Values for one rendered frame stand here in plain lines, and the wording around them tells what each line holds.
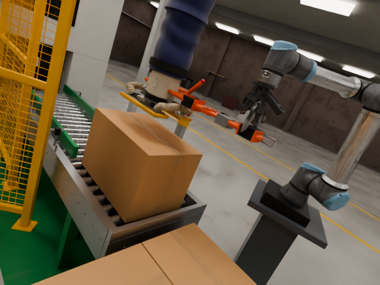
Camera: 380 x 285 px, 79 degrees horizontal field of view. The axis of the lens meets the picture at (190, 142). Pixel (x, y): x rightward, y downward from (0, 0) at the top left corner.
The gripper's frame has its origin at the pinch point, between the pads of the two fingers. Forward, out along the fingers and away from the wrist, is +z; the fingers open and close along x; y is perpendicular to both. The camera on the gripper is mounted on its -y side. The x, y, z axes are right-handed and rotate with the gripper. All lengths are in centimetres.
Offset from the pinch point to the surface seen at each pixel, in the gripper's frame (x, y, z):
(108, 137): 21, 66, 37
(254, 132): 3.5, -3.8, -1.2
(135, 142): 21, 42, 28
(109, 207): 23, 43, 68
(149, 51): -157, 303, -13
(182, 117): -4.7, 42.3, 11.7
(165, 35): 11, 59, -25
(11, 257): 55, 76, 123
